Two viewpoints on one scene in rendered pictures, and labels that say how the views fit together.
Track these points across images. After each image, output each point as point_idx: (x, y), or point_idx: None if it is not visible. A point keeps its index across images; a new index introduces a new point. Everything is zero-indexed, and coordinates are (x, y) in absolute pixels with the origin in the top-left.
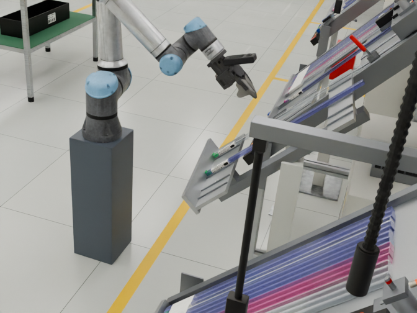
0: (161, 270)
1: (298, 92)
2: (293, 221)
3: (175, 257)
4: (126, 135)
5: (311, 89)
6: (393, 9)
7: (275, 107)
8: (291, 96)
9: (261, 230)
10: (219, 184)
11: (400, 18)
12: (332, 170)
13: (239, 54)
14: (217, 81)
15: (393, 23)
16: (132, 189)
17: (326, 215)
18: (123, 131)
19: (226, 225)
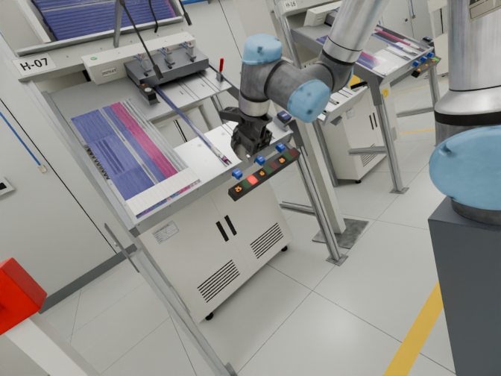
0: (401, 311)
1: (215, 148)
2: (224, 356)
3: (382, 328)
4: (439, 204)
5: (214, 136)
6: (171, 67)
7: (236, 161)
8: (209, 169)
9: (265, 351)
10: (342, 92)
11: (200, 56)
12: (177, 295)
13: (232, 112)
14: (271, 136)
15: (203, 58)
16: (444, 312)
17: (191, 356)
18: (451, 210)
19: (299, 374)
